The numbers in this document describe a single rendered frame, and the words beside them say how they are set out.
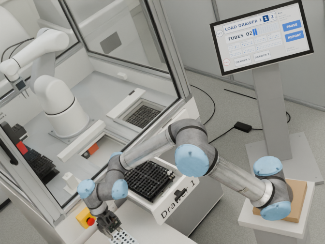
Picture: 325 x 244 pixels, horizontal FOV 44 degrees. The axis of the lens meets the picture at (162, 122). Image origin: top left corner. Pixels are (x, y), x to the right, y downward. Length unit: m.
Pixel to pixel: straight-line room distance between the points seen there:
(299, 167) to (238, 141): 0.57
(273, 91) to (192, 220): 0.97
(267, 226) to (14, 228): 2.30
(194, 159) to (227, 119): 2.18
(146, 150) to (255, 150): 1.68
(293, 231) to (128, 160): 0.75
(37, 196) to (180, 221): 1.07
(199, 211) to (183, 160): 1.37
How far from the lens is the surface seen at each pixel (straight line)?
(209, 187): 2.70
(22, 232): 3.52
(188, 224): 2.69
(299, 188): 1.90
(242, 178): 1.51
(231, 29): 2.38
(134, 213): 2.07
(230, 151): 3.24
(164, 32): 2.03
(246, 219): 1.88
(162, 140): 1.55
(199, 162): 1.38
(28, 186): 1.79
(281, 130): 2.84
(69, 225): 2.01
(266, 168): 1.69
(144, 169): 2.04
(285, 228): 1.83
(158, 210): 1.83
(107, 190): 1.62
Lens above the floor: 2.28
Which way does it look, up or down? 38 degrees down
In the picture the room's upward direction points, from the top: 22 degrees counter-clockwise
